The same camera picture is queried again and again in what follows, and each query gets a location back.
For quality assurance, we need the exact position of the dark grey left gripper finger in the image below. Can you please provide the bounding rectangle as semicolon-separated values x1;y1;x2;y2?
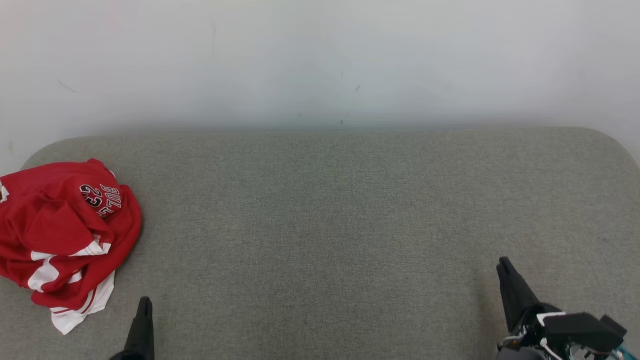
109;296;155;360

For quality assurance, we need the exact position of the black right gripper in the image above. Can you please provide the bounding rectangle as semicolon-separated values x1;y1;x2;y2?
496;257;560;360

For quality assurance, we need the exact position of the red jersey white trim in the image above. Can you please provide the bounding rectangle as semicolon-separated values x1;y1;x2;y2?
0;159;143;281

